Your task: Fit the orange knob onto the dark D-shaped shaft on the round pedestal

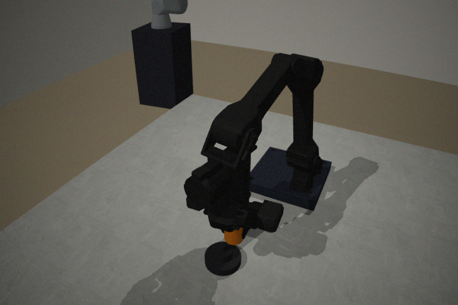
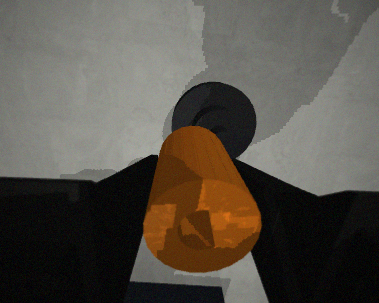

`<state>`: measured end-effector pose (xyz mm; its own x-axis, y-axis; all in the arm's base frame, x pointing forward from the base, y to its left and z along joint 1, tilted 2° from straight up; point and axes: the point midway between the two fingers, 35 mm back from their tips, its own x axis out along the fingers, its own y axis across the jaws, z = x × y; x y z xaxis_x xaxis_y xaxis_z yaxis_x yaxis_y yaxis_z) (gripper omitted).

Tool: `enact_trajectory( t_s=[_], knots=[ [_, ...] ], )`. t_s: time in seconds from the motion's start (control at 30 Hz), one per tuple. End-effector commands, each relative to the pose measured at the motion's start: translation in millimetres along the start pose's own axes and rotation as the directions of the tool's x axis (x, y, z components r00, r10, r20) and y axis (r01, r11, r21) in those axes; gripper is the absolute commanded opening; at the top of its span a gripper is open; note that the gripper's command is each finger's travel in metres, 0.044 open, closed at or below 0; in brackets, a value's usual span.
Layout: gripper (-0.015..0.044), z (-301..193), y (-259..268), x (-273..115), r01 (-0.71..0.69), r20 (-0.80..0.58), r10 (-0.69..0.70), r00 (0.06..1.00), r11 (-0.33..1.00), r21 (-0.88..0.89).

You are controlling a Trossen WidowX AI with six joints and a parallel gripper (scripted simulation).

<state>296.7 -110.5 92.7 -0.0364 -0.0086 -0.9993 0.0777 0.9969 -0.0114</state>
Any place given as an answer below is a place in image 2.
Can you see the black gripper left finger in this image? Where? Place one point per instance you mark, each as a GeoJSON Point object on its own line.
{"type": "Point", "coordinates": [103, 219]}

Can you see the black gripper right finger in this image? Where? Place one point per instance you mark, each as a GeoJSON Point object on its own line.
{"type": "Point", "coordinates": [304, 237]}

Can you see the orange knob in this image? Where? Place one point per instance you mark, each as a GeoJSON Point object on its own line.
{"type": "Point", "coordinates": [200, 216]}

